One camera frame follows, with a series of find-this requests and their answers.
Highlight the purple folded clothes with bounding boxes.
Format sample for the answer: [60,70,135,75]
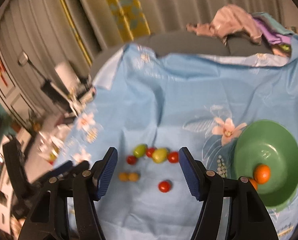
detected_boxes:
[252,12,295,55]

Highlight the yellow-green fruit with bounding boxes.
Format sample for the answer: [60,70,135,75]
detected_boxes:
[152,148,169,164]

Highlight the small orange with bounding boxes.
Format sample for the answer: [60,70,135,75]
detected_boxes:
[248,178,258,191]

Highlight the white plastic bag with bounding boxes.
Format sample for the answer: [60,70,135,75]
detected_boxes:
[38,124,71,165]

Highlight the green round fruit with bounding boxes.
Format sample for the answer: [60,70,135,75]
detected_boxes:
[133,144,147,158]

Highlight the blue floral cloth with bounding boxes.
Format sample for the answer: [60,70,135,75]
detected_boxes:
[58,36,298,239]

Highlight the tan longan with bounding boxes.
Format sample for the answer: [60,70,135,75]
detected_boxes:
[119,172,129,181]
[128,172,140,182]

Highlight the green bowl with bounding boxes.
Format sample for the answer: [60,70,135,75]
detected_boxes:
[232,120,298,212]

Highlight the red tomato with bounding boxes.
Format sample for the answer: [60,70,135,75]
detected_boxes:
[126,155,138,165]
[146,147,156,158]
[167,151,179,164]
[158,180,172,193]

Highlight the pink crumpled garment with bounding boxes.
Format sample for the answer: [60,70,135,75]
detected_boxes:
[186,4,262,44]

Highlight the black device on stand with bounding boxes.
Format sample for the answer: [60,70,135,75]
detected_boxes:
[18,51,73,113]

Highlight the large orange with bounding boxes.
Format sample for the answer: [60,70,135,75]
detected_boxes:
[253,164,271,185]

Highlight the grey sofa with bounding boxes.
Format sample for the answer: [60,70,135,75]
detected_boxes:
[90,30,273,87]

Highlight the grey yellow curtain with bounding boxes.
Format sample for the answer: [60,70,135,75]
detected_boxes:
[0,0,298,114]

